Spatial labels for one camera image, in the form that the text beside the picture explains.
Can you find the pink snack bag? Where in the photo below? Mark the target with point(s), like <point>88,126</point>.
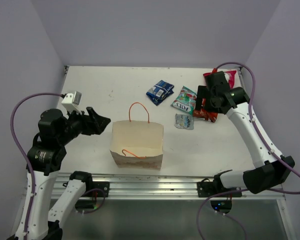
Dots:
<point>230,77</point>

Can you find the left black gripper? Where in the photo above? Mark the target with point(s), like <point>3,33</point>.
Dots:
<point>94,123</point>

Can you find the orange Doritos chip bag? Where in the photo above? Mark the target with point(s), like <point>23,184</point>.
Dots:
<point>200,112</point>

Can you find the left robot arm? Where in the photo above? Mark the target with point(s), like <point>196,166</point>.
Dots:
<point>39,220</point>

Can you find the green Fox's candy bag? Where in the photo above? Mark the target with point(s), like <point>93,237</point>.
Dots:
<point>185,101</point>

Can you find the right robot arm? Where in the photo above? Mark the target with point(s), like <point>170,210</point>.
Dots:
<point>271,167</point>

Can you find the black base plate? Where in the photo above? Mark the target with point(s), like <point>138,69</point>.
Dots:
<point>209,187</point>
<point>97,189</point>

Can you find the blue snack packet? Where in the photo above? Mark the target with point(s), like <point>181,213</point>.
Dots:
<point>159,92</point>

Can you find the small silver snack packet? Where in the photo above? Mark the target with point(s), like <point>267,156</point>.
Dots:
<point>183,121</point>

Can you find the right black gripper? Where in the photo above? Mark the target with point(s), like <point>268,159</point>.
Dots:
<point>204,93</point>

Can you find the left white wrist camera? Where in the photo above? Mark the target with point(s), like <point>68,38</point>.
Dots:
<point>71,101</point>

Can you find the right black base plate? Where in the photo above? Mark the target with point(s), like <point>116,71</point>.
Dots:
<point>209,187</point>

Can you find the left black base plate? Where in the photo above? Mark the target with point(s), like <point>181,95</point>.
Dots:
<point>97,189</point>

